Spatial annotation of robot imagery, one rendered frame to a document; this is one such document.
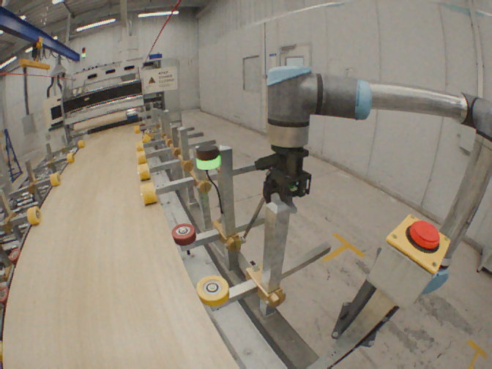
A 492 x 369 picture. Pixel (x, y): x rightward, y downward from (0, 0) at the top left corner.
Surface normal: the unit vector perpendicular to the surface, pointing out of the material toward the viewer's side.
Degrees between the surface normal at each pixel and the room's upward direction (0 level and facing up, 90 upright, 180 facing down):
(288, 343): 0
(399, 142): 90
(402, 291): 90
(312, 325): 0
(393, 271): 90
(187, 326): 0
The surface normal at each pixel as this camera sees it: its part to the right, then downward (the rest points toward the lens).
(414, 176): -0.88, 0.23
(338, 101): -0.17, 0.61
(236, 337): -0.01, -0.88
